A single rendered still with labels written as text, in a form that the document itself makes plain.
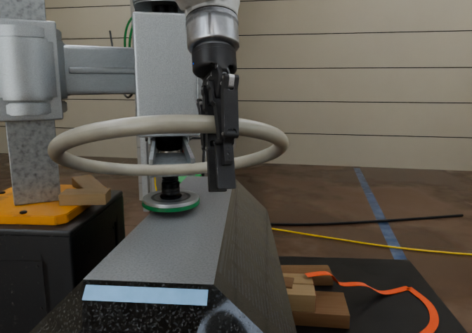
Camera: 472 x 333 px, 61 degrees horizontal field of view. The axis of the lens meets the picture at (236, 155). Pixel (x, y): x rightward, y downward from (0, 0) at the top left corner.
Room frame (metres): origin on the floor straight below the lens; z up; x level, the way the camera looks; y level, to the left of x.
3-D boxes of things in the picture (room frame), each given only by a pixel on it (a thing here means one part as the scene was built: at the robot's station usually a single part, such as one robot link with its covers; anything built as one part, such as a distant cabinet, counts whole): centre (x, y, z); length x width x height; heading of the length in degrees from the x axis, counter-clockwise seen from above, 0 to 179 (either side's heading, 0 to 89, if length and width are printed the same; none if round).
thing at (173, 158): (1.39, 0.23, 1.09); 0.69 x 0.19 x 0.05; 10
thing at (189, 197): (1.49, 0.25, 0.87); 0.21 x 0.21 x 0.01
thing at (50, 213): (1.80, 0.92, 0.76); 0.49 x 0.49 x 0.05; 86
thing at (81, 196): (1.73, 0.67, 0.81); 0.20 x 0.10 x 0.05; 94
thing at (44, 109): (1.80, 0.92, 1.36); 0.35 x 0.35 x 0.41
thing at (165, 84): (1.57, 0.27, 1.32); 0.36 x 0.22 x 0.45; 10
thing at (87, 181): (1.96, 0.74, 0.80); 0.20 x 0.10 x 0.05; 42
